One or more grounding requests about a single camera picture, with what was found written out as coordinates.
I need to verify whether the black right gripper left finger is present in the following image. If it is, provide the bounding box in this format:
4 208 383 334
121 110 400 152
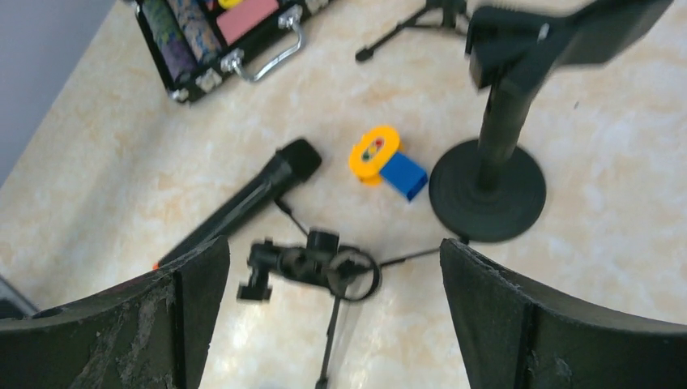
1 237 230 388

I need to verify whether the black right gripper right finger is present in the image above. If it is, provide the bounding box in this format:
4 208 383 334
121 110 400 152
440 239 686 388

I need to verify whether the black tripod mic stand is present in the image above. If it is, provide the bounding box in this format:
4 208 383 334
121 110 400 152
237 199 439 389

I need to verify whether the black round base stand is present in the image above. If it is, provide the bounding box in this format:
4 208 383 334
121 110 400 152
429 1 669 243

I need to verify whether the blue toy block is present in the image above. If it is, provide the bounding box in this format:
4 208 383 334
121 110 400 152
380 152 429 202

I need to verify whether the black orange-tipped microphone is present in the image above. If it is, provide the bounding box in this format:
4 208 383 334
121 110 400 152
154 138 322 268

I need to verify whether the yellow toy traffic light block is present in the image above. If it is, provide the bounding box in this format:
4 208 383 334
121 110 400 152
348 125 403 186

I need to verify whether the purple chip stack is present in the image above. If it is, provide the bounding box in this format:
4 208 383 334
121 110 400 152
141 0 197 83

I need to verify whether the black poker chip case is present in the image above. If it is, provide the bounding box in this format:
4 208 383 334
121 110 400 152
130 0 330 104

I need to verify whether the blue tan chip stack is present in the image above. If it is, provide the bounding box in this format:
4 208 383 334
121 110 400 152
168 0 221 64

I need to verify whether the red card deck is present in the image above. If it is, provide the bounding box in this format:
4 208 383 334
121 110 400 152
215 0 279 45

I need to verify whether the yellow big blind button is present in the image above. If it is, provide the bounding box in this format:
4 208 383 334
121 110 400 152
216 0 243 10

